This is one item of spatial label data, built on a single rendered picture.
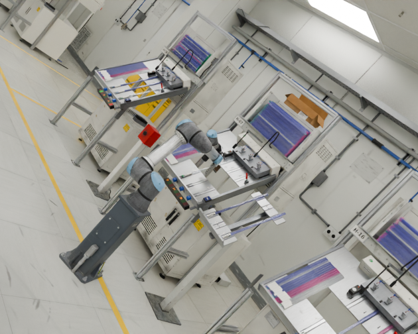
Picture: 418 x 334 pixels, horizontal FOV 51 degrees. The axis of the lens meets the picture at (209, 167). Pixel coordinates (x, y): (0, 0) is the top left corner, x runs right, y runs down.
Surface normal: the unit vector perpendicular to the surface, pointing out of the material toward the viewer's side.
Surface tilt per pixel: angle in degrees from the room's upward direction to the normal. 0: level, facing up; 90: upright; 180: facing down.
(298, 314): 45
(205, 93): 90
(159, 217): 90
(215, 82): 90
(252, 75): 90
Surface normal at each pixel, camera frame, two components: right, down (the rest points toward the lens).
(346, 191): -0.54, -0.35
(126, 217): -0.25, -0.04
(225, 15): 0.51, 0.58
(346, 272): 0.10, -0.76
